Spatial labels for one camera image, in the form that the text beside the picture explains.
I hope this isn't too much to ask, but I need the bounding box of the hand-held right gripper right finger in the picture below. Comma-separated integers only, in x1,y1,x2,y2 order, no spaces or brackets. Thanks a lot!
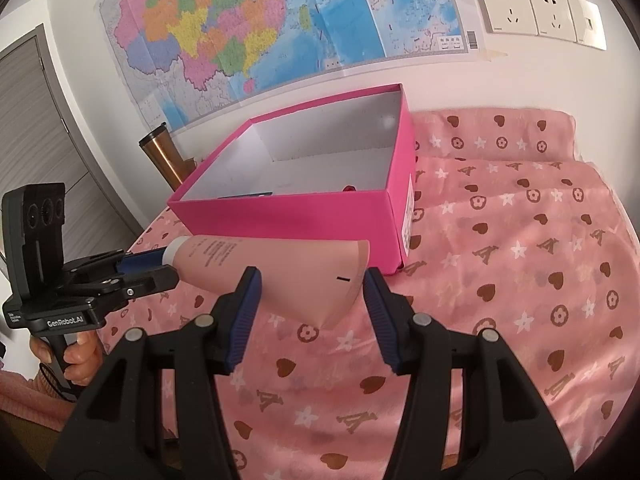
363,266,576,480

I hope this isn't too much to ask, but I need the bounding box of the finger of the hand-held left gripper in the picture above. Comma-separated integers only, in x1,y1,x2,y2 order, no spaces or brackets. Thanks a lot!
62,247,168,283
74,265,181,312

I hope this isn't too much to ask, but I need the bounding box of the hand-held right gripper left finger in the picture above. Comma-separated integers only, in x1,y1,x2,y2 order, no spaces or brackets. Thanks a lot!
47,266,263,480

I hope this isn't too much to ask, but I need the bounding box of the pink tube with green print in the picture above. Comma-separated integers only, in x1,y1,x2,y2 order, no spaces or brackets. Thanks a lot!
164,234,371,331

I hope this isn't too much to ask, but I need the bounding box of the pink cardboard box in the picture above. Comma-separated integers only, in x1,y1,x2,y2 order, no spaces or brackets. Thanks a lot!
166,82,417,277

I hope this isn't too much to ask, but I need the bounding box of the person's left forearm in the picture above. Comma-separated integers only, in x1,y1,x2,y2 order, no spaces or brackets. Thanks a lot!
0,370,81,431

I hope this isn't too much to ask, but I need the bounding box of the person's left hand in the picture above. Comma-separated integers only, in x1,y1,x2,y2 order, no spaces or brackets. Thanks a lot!
29,327,107,387

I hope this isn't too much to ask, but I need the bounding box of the copper tumbler with black lid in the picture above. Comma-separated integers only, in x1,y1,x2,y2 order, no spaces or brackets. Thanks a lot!
138,126,197,192

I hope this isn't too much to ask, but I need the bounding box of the grey door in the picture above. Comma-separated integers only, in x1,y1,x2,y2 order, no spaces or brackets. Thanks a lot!
0,30,146,271

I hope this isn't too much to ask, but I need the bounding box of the pink printed blanket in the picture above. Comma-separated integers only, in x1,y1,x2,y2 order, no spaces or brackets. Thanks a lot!
100,107,640,480

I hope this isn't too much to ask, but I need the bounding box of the colourful wall map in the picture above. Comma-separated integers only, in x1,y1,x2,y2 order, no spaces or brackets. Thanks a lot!
97,0,481,133

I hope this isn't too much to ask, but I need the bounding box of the white wall socket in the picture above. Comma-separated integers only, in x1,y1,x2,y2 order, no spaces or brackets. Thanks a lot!
472,0,537,36
527,0,578,41

